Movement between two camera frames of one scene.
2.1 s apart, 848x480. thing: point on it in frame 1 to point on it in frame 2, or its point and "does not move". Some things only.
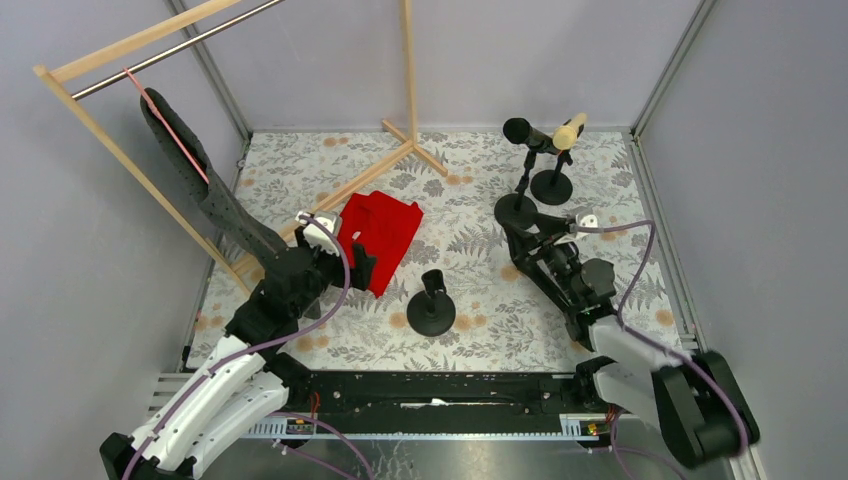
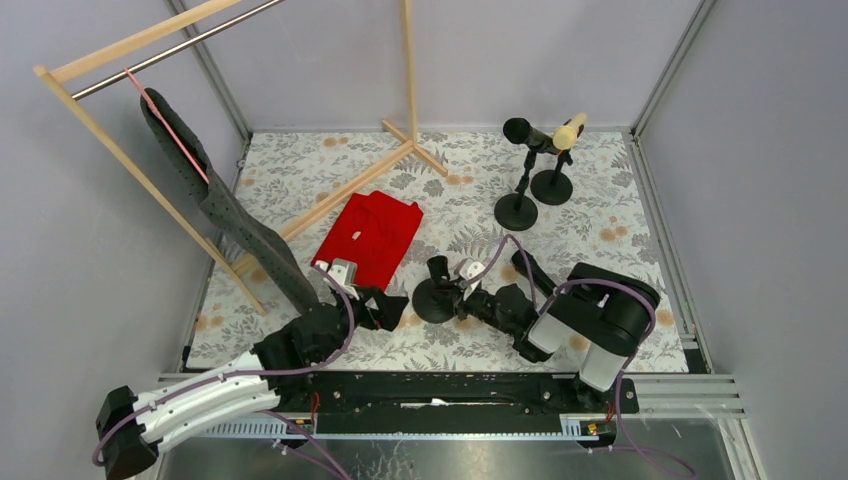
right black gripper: [546, 238] to [460, 296]
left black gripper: [340, 258] to [369, 303]
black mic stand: [551, 187] does not move
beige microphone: [564, 137] does not move
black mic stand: [514, 210] does not move
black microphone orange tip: [519, 131] does not move
